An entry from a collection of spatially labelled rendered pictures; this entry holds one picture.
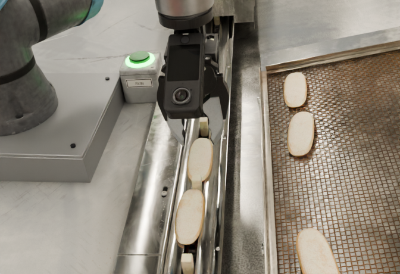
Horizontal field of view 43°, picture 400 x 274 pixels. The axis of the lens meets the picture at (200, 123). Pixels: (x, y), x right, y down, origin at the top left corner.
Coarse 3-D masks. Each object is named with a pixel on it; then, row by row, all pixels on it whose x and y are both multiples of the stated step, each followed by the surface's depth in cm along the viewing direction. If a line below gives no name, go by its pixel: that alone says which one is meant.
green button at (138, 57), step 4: (136, 52) 96; (140, 52) 96; (144, 52) 96; (132, 56) 95; (136, 56) 95; (140, 56) 94; (144, 56) 94; (148, 56) 94; (132, 60) 94; (136, 60) 93; (140, 60) 93; (144, 60) 93; (148, 60) 94
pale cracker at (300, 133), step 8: (304, 112) 75; (296, 120) 74; (304, 120) 73; (312, 120) 74; (296, 128) 72; (304, 128) 72; (312, 128) 72; (288, 136) 72; (296, 136) 71; (304, 136) 71; (312, 136) 71; (288, 144) 71; (296, 144) 70; (304, 144) 69; (296, 152) 69; (304, 152) 69
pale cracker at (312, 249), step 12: (312, 228) 58; (300, 240) 57; (312, 240) 56; (324, 240) 56; (300, 252) 55; (312, 252) 55; (324, 252) 54; (300, 264) 55; (312, 264) 54; (324, 264) 53; (336, 264) 53
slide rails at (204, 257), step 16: (224, 16) 118; (208, 32) 112; (224, 32) 112; (224, 48) 106; (224, 64) 100; (192, 128) 84; (208, 176) 74; (176, 192) 72; (208, 192) 72; (176, 208) 70; (208, 208) 69; (208, 224) 67; (176, 240) 65; (208, 240) 65; (176, 256) 63; (208, 256) 63; (176, 272) 61; (208, 272) 61
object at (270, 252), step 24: (360, 48) 85; (384, 48) 84; (264, 72) 89; (288, 72) 87; (336, 72) 83; (360, 72) 81; (264, 96) 82; (312, 96) 79; (360, 96) 76; (264, 120) 77; (360, 120) 72; (264, 144) 73; (312, 144) 71; (336, 144) 69; (360, 144) 68; (384, 144) 67; (264, 168) 69; (264, 192) 64; (288, 192) 64; (312, 192) 63; (384, 192) 60; (264, 216) 60; (336, 216) 59; (360, 216) 58; (264, 240) 58; (336, 240) 56; (384, 240) 55
